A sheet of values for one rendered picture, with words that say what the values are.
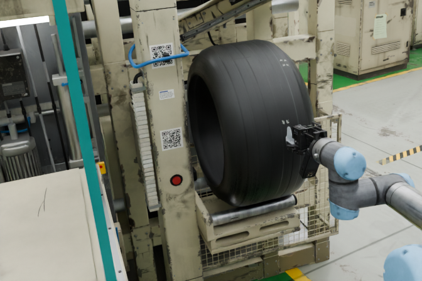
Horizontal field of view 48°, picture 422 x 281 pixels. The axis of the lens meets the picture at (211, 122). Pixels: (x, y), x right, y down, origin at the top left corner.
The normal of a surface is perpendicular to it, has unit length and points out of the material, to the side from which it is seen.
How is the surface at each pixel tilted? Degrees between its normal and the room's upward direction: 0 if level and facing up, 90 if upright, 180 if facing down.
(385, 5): 90
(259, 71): 36
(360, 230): 0
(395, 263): 84
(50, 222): 0
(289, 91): 54
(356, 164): 83
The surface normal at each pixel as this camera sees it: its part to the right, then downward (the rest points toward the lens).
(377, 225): -0.07, -0.93
